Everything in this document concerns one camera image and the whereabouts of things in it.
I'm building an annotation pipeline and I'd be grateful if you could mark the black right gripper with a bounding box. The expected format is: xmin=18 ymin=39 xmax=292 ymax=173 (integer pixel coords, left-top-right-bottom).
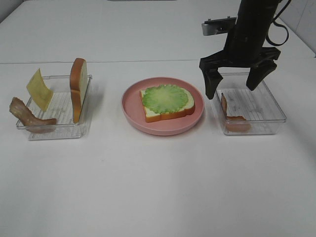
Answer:
xmin=199 ymin=22 xmax=280 ymax=100

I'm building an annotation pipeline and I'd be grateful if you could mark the bacon strip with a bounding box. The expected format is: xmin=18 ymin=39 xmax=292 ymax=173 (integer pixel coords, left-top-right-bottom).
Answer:
xmin=9 ymin=97 xmax=57 ymax=134
xmin=221 ymin=93 xmax=251 ymax=132

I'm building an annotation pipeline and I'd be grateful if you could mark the green lettuce leaf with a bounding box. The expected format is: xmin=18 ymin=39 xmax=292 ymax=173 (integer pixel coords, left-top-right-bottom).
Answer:
xmin=142 ymin=84 xmax=189 ymax=114

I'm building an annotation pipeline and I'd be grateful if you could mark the white bread slice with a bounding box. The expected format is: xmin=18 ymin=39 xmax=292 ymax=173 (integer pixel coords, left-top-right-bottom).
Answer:
xmin=70 ymin=58 xmax=88 ymax=123
xmin=140 ymin=88 xmax=195 ymax=122

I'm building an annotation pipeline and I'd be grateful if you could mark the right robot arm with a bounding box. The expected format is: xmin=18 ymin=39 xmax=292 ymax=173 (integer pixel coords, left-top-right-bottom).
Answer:
xmin=199 ymin=0 xmax=280 ymax=99

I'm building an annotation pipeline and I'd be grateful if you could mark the right clear plastic container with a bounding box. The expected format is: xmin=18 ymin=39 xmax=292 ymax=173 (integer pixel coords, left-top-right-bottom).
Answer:
xmin=211 ymin=72 xmax=286 ymax=135

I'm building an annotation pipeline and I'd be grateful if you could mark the clear plastic container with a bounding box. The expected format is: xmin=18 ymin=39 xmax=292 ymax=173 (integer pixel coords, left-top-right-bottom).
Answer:
xmin=16 ymin=75 xmax=92 ymax=141
xmin=211 ymin=72 xmax=286 ymax=135

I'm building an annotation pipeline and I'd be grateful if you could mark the pink round plate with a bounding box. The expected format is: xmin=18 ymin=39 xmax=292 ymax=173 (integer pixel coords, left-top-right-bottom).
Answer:
xmin=121 ymin=77 xmax=204 ymax=136

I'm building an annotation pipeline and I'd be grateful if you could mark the left clear plastic container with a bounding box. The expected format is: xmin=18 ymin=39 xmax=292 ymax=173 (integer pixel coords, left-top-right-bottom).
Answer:
xmin=16 ymin=75 xmax=92 ymax=141

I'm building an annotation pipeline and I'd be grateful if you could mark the yellow cheese slice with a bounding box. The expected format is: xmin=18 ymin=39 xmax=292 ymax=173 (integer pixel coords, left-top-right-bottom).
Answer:
xmin=26 ymin=68 xmax=53 ymax=112

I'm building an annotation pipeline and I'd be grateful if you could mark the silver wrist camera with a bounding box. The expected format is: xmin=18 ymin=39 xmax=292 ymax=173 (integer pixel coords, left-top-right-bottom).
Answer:
xmin=202 ymin=16 xmax=237 ymax=36

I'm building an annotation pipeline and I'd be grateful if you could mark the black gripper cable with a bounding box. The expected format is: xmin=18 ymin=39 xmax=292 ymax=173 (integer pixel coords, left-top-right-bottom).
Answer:
xmin=265 ymin=0 xmax=292 ymax=47

